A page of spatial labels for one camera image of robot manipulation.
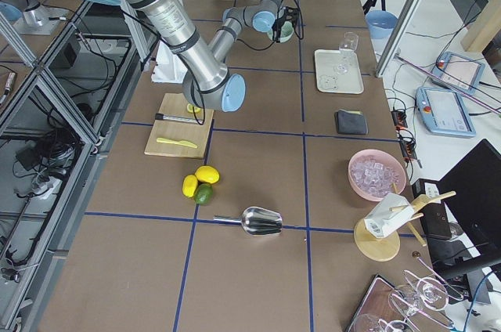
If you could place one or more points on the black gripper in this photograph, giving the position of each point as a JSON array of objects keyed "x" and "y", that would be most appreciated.
[{"x": 279, "y": 25}]

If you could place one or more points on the light green bowl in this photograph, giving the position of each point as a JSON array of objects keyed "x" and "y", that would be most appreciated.
[{"x": 282, "y": 34}]

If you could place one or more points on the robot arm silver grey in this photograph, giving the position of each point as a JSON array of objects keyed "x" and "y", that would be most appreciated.
[{"x": 209, "y": 83}]

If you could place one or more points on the large blue bowl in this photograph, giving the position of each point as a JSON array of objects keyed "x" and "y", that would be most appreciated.
[{"x": 380, "y": 23}]

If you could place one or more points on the pink bowl of ice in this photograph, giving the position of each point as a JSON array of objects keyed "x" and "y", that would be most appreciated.
[{"x": 373, "y": 174}]

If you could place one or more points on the metal ice scoop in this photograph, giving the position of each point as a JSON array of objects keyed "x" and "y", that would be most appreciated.
[{"x": 256, "y": 221}]

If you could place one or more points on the cream bear serving tray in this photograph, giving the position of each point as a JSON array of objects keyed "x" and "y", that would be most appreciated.
[{"x": 329, "y": 81}]

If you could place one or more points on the clear wine glass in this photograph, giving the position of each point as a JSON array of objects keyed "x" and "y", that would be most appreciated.
[{"x": 347, "y": 48}]

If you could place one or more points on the lemon half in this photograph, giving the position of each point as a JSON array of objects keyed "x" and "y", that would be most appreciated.
[{"x": 192, "y": 109}]

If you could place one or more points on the steel muddler black tip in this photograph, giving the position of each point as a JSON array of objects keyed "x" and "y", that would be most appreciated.
[{"x": 165, "y": 117}]

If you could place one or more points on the yellow plastic knife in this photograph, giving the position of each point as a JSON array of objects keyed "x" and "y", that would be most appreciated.
[{"x": 184, "y": 143}]

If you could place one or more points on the wooden cutting board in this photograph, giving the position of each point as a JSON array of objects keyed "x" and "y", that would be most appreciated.
[{"x": 175, "y": 105}]

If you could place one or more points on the yellow lemon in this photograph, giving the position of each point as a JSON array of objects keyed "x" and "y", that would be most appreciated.
[
  {"x": 207, "y": 174},
  {"x": 189, "y": 185}
]

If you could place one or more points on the blue teach pendant far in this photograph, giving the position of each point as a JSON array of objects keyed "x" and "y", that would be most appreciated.
[{"x": 459, "y": 70}]

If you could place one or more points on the blue teach pendant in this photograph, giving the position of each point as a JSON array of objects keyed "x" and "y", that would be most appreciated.
[
  {"x": 459, "y": 70},
  {"x": 444, "y": 113}
]

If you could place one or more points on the blue teach pendant near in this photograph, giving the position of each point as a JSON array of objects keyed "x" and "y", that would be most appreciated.
[{"x": 444, "y": 113}]

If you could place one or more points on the green lime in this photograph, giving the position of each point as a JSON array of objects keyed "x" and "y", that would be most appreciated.
[{"x": 203, "y": 193}]

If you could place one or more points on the white carton box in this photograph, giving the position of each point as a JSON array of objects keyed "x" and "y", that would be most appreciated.
[{"x": 392, "y": 212}]

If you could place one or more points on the wooden paper towel stand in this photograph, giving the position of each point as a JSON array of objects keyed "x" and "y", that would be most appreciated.
[{"x": 383, "y": 250}]

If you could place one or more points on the black monitor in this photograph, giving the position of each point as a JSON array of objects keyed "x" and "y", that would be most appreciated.
[{"x": 476, "y": 206}]

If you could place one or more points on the upturned wine glass on rack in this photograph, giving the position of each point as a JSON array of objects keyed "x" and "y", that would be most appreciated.
[{"x": 420, "y": 294}]

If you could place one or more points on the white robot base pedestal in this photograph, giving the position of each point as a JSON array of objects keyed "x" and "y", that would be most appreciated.
[{"x": 168, "y": 67}]

